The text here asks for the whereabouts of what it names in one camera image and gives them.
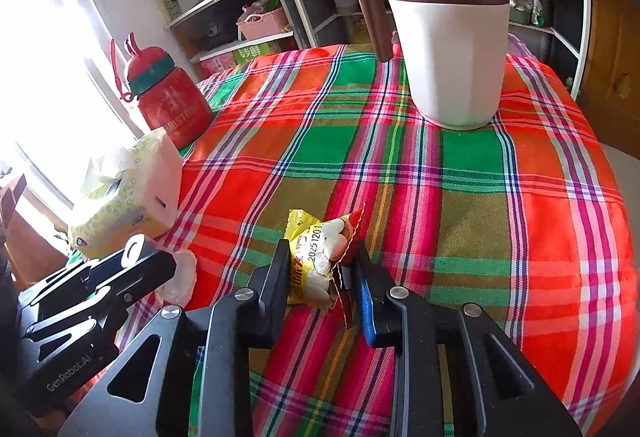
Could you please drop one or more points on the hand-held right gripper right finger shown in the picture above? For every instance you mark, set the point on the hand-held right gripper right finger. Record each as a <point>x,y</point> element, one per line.
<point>367,317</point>

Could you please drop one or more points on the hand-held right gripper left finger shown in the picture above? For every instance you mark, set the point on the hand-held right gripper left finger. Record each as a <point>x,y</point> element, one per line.
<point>272,287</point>

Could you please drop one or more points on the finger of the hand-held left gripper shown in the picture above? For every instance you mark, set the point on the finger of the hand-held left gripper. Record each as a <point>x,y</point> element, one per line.
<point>140,272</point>
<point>85,322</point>

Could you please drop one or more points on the clear plastic bag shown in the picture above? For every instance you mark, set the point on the clear plastic bag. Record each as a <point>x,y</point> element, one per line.
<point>182,277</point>

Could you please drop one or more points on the yellow and red snack packet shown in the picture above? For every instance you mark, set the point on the yellow and red snack packet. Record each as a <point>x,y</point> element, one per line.
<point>315,247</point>

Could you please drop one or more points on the yellow tissue pack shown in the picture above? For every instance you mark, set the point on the yellow tissue pack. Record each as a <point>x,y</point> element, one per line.
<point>130,202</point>

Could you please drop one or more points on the wooden chair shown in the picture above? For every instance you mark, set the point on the wooden chair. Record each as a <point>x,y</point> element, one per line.
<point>25,237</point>

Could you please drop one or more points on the red water bottle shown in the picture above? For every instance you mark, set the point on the red water bottle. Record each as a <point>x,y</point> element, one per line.
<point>172,109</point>

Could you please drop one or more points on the window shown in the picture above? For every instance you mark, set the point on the window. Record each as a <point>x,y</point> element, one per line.
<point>50,92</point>

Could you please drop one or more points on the pink printed box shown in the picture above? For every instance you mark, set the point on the pink printed box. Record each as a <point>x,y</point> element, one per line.
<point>217,66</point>

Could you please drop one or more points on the green printed box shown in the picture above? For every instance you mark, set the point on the green printed box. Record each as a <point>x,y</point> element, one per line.
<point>257,52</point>

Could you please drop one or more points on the black round cooker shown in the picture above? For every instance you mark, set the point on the black round cooker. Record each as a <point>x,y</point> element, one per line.
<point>210,37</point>

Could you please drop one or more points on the pink plastic basket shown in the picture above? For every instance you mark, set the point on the pink plastic basket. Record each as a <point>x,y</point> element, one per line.
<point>262,24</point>

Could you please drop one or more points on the brown and white mug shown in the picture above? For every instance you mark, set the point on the brown and white mug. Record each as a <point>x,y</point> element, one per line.
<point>450,67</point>

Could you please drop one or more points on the yellowed power strip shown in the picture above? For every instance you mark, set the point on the yellowed power strip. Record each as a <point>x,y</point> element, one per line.
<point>169,1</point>

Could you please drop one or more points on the wooden door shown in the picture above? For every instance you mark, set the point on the wooden door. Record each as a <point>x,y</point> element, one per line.
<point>620,82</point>

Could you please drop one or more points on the black rectangular appliance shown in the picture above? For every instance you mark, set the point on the black rectangular appliance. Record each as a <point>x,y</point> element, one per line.
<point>565,2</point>

